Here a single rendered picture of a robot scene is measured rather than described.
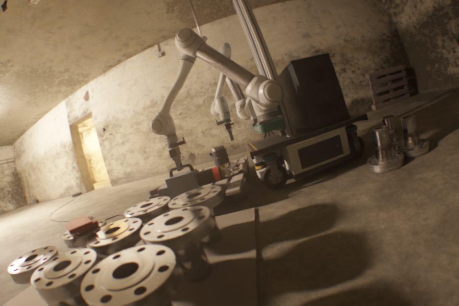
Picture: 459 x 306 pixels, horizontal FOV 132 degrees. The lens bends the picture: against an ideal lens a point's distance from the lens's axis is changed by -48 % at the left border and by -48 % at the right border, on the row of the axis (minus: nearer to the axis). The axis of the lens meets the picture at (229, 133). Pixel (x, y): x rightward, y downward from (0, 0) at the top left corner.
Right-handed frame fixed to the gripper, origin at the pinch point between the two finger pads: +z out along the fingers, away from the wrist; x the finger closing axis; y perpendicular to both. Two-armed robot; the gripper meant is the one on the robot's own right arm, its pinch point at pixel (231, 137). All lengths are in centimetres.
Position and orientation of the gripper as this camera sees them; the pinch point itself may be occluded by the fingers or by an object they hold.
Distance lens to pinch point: 175.1
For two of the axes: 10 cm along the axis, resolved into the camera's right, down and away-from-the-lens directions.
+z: 2.9, 9.6, 0.1
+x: 0.3, -0.2, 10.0
